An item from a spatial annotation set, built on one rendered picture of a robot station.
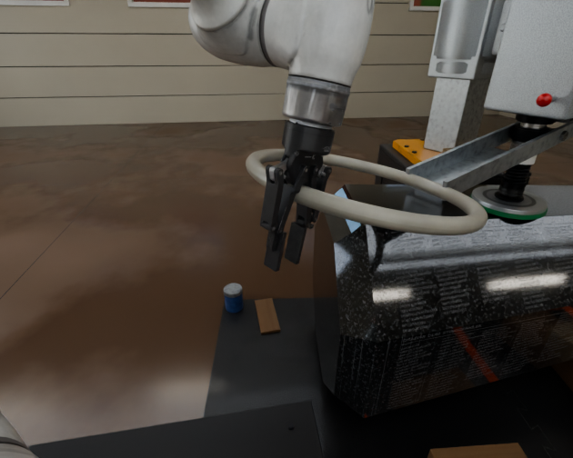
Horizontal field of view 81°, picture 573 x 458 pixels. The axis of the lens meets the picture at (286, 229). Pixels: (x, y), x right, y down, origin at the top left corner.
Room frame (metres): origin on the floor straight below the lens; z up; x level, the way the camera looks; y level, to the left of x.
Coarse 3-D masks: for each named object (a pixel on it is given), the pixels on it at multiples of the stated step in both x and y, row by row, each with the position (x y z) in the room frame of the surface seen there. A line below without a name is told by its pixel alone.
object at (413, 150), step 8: (400, 144) 1.98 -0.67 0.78; (408, 144) 1.98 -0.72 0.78; (416, 144) 1.98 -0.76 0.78; (400, 152) 1.93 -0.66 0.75; (408, 152) 1.82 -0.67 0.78; (416, 152) 1.80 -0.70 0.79; (424, 152) 1.82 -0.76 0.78; (432, 152) 1.82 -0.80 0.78; (416, 160) 1.70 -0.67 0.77; (424, 160) 1.67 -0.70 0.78
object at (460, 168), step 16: (512, 128) 1.05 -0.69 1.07; (560, 128) 0.98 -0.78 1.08; (464, 144) 0.94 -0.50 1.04; (480, 144) 0.97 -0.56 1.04; (496, 144) 1.02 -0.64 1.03; (528, 144) 0.90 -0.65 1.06; (544, 144) 0.94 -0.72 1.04; (432, 160) 0.87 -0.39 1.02; (448, 160) 0.90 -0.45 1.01; (464, 160) 0.94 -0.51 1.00; (480, 160) 0.92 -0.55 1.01; (496, 160) 0.82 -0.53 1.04; (512, 160) 0.87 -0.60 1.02; (432, 176) 0.86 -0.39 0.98; (448, 176) 0.85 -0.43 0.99; (464, 176) 0.76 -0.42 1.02; (480, 176) 0.80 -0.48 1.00
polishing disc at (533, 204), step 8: (472, 192) 1.06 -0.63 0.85; (480, 192) 1.06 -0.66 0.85; (488, 192) 1.06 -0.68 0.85; (528, 192) 1.06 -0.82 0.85; (480, 200) 0.99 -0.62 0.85; (488, 200) 0.99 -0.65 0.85; (496, 200) 0.99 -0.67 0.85; (528, 200) 0.99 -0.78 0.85; (536, 200) 0.99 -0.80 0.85; (544, 200) 0.99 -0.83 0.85; (496, 208) 0.94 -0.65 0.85; (504, 208) 0.93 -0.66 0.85; (512, 208) 0.93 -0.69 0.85; (520, 208) 0.93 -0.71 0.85; (528, 208) 0.93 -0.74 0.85; (536, 208) 0.93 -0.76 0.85; (544, 208) 0.93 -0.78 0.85
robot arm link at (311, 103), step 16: (288, 80) 0.50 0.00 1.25; (304, 80) 0.48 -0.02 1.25; (288, 96) 0.49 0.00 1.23; (304, 96) 0.47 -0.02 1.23; (320, 96) 0.47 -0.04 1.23; (336, 96) 0.47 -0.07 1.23; (288, 112) 0.48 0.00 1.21; (304, 112) 0.47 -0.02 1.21; (320, 112) 0.47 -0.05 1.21; (336, 112) 0.48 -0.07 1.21; (320, 128) 0.48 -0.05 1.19
